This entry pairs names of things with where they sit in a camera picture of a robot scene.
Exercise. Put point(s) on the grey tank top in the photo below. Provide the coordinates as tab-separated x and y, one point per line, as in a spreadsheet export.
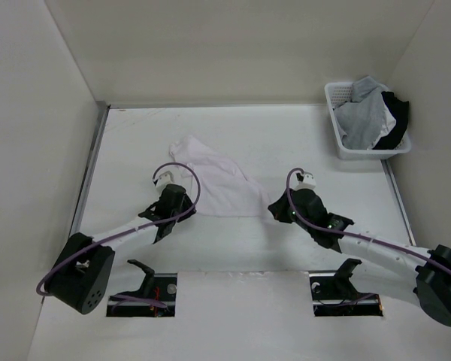
360	119

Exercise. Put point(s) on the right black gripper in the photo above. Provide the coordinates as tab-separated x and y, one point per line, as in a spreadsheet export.
278	209

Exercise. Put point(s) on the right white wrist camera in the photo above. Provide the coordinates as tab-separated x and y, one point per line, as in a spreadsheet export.
305	181

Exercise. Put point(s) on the left metal table rail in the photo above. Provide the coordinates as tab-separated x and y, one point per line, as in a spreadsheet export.
103	110

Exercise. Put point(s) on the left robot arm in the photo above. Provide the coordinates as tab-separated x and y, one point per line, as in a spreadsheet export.
80	275

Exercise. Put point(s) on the metal table rail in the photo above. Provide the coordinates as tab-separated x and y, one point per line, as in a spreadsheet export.
398	199
103	110

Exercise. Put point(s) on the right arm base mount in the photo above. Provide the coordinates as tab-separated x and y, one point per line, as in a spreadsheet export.
333	294

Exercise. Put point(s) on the black tank top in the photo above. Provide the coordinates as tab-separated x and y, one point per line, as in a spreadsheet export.
401	112

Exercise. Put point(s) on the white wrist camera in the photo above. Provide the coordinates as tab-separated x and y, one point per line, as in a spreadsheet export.
163	180
305	181

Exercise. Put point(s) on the white tank top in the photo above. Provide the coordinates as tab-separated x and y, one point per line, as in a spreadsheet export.
388	124

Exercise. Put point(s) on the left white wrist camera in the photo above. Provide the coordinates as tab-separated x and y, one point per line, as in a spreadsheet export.
163	180

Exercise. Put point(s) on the right metal table rail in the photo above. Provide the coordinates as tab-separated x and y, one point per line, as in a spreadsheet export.
398	199

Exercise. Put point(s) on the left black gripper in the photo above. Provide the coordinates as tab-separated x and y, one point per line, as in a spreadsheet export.
186	204

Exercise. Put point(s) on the pale pink tank top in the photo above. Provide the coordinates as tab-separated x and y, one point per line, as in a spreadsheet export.
226	191

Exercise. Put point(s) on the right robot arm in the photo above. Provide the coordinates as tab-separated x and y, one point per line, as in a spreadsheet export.
412	274

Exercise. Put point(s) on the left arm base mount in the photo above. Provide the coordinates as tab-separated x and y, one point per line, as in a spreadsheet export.
138	291

